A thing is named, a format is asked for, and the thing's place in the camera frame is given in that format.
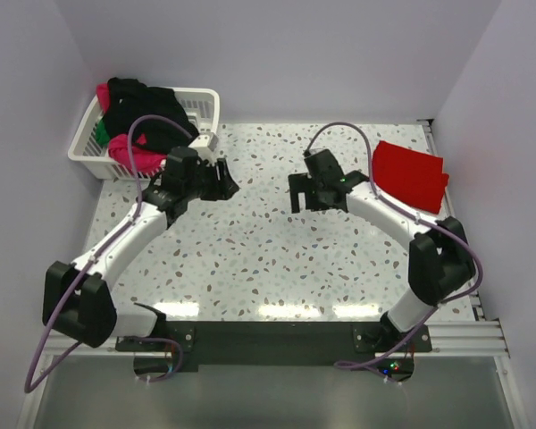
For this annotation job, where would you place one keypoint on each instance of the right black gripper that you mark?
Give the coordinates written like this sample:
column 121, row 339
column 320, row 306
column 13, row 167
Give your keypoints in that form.
column 302, row 183

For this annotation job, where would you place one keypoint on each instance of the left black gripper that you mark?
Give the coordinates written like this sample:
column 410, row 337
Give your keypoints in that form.
column 218, row 193

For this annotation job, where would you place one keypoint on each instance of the red t shirt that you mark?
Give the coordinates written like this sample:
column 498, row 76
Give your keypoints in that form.
column 414, row 178

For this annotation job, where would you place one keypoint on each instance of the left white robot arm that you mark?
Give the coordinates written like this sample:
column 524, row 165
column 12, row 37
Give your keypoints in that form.
column 78, row 300

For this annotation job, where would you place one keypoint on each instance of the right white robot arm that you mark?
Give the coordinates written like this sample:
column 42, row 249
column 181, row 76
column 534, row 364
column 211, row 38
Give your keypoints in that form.
column 439, row 262

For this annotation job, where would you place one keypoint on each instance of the white plastic laundry basket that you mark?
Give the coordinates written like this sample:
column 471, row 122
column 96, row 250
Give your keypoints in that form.
column 202, row 106

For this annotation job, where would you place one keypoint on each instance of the green t shirt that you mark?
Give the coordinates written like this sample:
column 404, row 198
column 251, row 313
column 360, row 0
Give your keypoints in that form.
column 101, row 135

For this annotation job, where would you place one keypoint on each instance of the black t shirt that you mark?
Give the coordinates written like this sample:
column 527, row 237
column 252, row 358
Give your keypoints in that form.
column 165, row 123

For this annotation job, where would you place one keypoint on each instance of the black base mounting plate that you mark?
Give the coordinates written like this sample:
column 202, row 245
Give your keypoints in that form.
column 187, row 346

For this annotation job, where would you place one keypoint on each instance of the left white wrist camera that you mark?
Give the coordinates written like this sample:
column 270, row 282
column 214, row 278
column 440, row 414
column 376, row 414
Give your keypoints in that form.
column 205, row 145

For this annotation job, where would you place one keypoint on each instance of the aluminium frame rail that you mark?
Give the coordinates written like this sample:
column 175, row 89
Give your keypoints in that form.
column 448, row 339

